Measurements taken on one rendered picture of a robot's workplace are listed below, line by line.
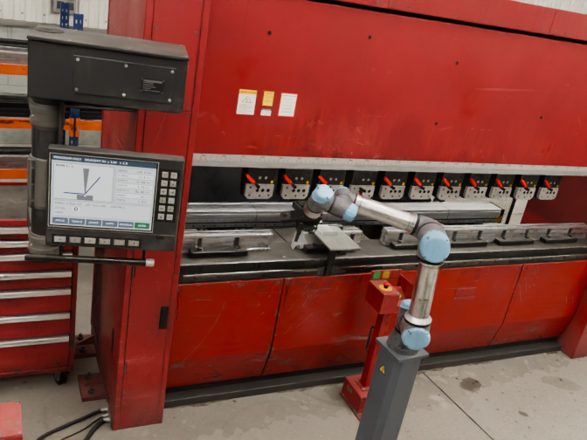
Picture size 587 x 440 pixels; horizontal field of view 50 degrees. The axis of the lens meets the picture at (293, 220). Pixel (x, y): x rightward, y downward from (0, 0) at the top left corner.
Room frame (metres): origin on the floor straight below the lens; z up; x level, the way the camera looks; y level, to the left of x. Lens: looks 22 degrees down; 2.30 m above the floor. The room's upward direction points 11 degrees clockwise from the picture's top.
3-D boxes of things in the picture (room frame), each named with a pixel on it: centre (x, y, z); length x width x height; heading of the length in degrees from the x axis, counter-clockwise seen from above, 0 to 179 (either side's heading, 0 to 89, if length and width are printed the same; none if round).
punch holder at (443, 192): (3.52, -0.84, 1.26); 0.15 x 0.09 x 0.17; 118
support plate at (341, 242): (3.02, -0.23, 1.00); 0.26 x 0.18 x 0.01; 28
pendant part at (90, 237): (2.04, 0.64, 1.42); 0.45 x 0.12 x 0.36; 107
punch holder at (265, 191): (2.95, 0.21, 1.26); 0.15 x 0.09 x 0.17; 118
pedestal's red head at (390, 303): (3.02, -0.59, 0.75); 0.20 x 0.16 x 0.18; 118
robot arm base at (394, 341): (2.46, -0.60, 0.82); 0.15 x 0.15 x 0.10
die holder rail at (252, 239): (2.90, 0.32, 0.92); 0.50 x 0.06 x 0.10; 118
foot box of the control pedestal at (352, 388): (3.00, -0.60, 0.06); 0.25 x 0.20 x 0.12; 28
